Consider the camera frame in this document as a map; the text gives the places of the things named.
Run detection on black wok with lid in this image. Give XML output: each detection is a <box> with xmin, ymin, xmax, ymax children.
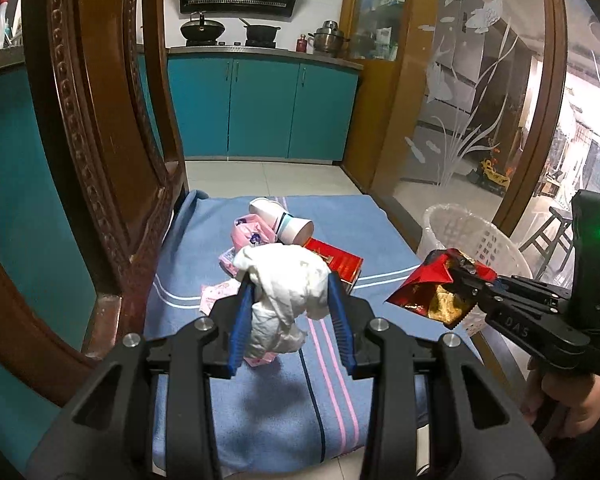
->
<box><xmin>180</xmin><ymin>12</ymin><xmax>225</xmax><ymax>47</ymax></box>

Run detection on red small bottle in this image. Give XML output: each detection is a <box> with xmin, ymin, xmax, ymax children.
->
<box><xmin>296</xmin><ymin>34</ymin><xmax>308</xmax><ymax>53</ymax></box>

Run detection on black cooking pot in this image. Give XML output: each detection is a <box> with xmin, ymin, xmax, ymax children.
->
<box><xmin>239</xmin><ymin>18</ymin><xmax>279</xmax><ymax>49</ymax></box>

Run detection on person's right hand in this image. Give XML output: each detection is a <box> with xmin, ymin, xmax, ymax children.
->
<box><xmin>520</xmin><ymin>358</ymin><xmax>600</xmax><ymax>438</ymax></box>

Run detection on white paper cup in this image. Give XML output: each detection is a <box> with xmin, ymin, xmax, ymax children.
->
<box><xmin>249</xmin><ymin>197</ymin><xmax>314</xmax><ymax>246</ymax></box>

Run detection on stainless steel pot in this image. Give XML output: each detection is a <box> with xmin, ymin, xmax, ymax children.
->
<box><xmin>309</xmin><ymin>20</ymin><xmax>348</xmax><ymax>58</ymax></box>

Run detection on wooden glass display cabinet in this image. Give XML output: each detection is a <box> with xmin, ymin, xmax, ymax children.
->
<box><xmin>340</xmin><ymin>0</ymin><xmax>407</xmax><ymax>192</ymax></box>

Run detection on etched glass sliding door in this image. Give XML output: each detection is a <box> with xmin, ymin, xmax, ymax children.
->
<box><xmin>372</xmin><ymin>0</ymin><xmax>567</xmax><ymax>244</ymax></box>

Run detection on blue striped towel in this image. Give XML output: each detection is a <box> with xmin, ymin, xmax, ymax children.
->
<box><xmin>144</xmin><ymin>191</ymin><xmax>445</xmax><ymax>476</ymax></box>

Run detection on brown carved wooden chair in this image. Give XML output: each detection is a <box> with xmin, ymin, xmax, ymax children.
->
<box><xmin>0</xmin><ymin>0</ymin><xmax>187</xmax><ymax>406</ymax></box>

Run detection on white tissue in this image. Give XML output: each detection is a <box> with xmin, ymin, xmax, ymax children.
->
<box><xmin>234</xmin><ymin>243</ymin><xmax>330</xmax><ymax>361</ymax></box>

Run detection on red gold foil wrapper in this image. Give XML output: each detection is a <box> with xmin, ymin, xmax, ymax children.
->
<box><xmin>387</xmin><ymin>248</ymin><xmax>498</xmax><ymax>328</ymax></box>

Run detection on wooden stool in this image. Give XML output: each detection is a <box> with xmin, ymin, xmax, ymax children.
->
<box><xmin>518</xmin><ymin>206</ymin><xmax>573</xmax><ymax>280</ymax></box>

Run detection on pink plastic trash basket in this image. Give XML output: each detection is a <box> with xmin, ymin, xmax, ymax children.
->
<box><xmin>417</xmin><ymin>204</ymin><xmax>532</xmax><ymax>336</ymax></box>

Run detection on yellow toy truck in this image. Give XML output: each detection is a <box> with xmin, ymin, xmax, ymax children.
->
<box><xmin>467</xmin><ymin>157</ymin><xmax>510</xmax><ymax>197</ymax></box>

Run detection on teal kitchen cabinets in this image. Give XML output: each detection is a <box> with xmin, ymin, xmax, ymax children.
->
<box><xmin>0</xmin><ymin>46</ymin><xmax>365</xmax><ymax>470</ymax></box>

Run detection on pink white plastic wrapper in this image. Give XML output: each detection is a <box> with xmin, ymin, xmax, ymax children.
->
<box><xmin>199</xmin><ymin>212</ymin><xmax>278</xmax><ymax>369</ymax></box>

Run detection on red cigarette box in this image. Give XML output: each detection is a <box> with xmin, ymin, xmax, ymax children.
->
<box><xmin>304</xmin><ymin>238</ymin><xmax>363</xmax><ymax>294</ymax></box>

